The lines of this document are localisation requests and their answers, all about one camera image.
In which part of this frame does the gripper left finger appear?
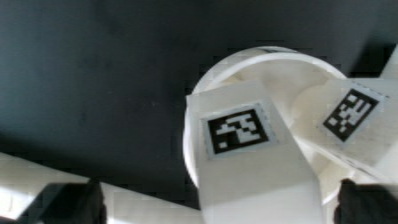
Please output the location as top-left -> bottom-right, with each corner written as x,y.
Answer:
15,180 -> 106,224

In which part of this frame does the white stool leg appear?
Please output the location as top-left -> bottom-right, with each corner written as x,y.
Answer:
291,78 -> 398,183
188,80 -> 324,224

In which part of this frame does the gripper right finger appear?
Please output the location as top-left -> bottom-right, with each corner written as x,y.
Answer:
331,179 -> 398,224

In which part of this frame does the white round stool seat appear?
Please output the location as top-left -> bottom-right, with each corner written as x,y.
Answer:
182,47 -> 342,188

